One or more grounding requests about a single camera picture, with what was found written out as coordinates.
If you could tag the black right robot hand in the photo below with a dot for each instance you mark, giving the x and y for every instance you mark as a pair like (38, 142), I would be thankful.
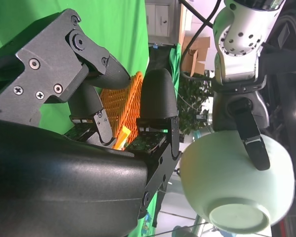
(51, 172)

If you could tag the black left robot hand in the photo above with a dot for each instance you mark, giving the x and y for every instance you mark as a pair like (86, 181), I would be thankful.
(227, 111)

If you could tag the grey-green bowl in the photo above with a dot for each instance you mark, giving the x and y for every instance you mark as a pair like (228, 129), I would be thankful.
(224, 177)

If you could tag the yellow cake slice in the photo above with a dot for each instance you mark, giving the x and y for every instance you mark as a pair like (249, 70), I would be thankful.
(122, 138)

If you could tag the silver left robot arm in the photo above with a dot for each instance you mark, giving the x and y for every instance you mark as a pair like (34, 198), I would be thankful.
(239, 37)

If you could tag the orange wicker basket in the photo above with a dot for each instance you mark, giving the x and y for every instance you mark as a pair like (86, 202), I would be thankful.
(123, 103)

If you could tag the green leafy plant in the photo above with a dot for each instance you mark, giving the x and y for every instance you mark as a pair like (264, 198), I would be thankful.
(192, 103)

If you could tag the cardboard box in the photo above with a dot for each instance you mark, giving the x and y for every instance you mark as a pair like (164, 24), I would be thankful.
(198, 54)

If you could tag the white cabinet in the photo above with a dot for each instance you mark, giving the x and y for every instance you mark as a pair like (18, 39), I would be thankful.
(161, 19)

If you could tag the green tablecloth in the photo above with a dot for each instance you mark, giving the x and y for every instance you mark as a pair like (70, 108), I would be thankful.
(113, 29)

